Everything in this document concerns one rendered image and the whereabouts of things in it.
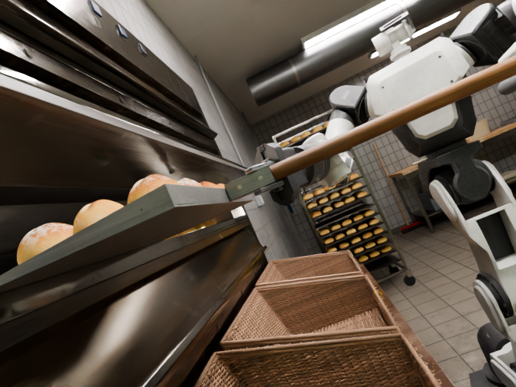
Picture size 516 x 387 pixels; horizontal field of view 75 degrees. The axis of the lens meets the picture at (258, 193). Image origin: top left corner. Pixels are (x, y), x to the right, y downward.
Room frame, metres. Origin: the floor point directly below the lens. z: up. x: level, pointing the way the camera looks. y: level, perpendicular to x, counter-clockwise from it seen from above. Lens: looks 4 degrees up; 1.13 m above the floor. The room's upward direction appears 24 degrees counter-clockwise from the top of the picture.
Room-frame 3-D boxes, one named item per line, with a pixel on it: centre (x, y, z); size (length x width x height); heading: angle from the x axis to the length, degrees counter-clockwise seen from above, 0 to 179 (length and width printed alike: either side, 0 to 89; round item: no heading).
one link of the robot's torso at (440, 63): (1.10, -0.62, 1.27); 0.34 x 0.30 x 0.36; 62
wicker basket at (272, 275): (1.80, -0.09, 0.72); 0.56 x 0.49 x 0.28; 171
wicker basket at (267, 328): (1.19, 0.00, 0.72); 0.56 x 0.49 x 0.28; 171
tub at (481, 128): (4.80, -3.18, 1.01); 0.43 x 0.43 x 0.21
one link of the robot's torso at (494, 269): (1.06, -0.60, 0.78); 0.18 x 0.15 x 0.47; 82
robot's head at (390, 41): (1.04, -0.59, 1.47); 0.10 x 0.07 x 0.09; 62
